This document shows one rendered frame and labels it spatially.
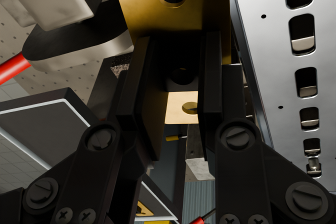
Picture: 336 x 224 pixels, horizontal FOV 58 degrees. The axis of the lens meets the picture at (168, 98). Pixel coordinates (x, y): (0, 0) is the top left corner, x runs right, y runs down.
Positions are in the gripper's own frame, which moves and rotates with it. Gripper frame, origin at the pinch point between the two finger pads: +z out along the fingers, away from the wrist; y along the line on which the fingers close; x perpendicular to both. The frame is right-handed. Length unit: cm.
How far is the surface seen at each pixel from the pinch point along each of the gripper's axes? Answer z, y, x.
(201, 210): 100, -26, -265
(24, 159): 133, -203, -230
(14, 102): 14.8, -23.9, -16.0
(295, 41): 31.4, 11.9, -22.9
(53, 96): 14.4, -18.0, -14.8
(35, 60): 11.4, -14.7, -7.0
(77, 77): 61, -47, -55
